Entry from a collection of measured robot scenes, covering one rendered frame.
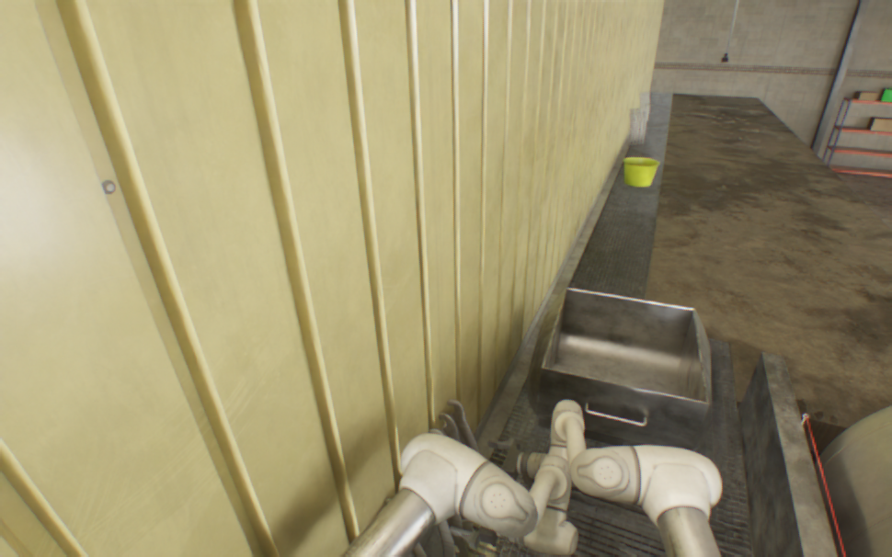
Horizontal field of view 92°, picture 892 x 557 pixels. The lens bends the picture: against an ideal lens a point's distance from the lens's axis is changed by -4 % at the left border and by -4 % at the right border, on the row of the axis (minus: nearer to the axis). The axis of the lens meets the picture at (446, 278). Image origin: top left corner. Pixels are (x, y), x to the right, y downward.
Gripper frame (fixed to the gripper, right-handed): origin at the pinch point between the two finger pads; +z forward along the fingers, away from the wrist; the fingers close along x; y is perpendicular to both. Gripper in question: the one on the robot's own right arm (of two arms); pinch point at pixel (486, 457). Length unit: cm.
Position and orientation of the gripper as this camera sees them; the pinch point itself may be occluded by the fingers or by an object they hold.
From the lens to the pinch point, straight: 186.3
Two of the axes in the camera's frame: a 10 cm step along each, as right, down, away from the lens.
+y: -2.3, -8.9, -3.9
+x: -4.2, 4.5, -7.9
